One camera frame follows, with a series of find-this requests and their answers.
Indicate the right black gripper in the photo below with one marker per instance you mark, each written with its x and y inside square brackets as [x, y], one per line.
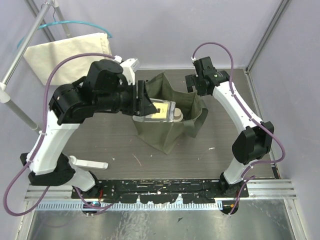
[190, 80]

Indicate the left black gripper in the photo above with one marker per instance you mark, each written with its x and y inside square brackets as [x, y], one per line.
[135, 99]

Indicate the clear bottle with dark cap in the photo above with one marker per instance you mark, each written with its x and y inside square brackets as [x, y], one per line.
[165, 112]

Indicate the olive green canvas bag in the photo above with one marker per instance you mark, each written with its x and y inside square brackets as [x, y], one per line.
[163, 136]

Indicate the cream bottle with beige cap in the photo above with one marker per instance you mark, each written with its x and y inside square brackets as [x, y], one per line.
[178, 115]

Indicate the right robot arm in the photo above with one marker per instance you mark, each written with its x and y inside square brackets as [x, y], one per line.
[253, 141]

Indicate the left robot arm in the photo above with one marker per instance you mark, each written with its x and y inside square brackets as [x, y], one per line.
[64, 112]

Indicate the cream canvas cloth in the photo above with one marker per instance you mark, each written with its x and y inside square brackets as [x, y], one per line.
[43, 58]

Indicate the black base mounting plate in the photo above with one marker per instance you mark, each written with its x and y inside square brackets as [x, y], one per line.
[161, 191]

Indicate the teal clothes hanger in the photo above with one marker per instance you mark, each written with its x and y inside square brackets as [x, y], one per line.
[66, 22]

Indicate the white metal clothes rack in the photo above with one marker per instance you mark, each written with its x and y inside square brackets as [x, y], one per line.
[24, 88]

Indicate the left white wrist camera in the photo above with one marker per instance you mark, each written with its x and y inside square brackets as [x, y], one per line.
[130, 66]

